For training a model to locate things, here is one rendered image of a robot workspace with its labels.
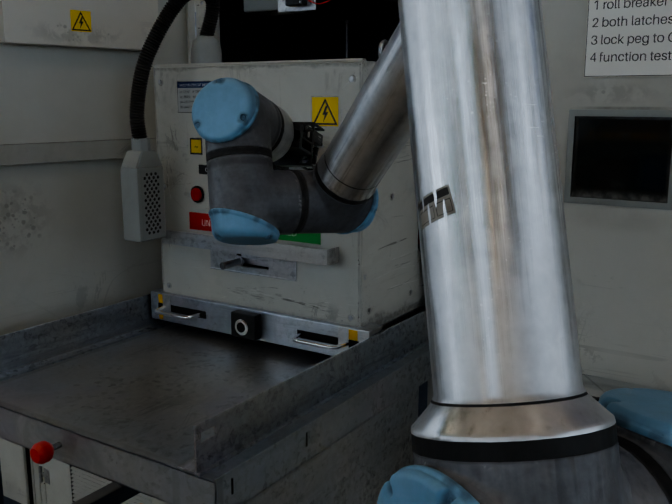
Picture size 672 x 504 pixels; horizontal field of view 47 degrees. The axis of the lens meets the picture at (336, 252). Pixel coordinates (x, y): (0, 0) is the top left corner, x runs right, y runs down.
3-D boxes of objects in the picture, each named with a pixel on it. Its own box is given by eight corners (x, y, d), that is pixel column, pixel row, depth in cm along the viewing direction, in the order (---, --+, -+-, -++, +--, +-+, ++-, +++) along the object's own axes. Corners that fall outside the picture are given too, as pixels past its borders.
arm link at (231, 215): (306, 237, 104) (298, 147, 105) (224, 239, 98) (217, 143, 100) (277, 247, 112) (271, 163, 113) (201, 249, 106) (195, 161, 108)
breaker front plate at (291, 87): (356, 336, 138) (357, 62, 129) (160, 299, 163) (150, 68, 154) (359, 334, 139) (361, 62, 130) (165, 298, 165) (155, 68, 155)
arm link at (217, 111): (188, 151, 102) (183, 77, 103) (229, 168, 114) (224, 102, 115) (254, 140, 99) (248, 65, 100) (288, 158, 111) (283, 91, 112)
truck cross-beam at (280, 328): (368, 363, 137) (369, 331, 136) (151, 318, 166) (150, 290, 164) (382, 356, 141) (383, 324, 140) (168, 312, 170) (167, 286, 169)
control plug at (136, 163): (140, 243, 149) (136, 152, 146) (123, 240, 152) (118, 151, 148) (169, 237, 156) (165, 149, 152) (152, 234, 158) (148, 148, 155)
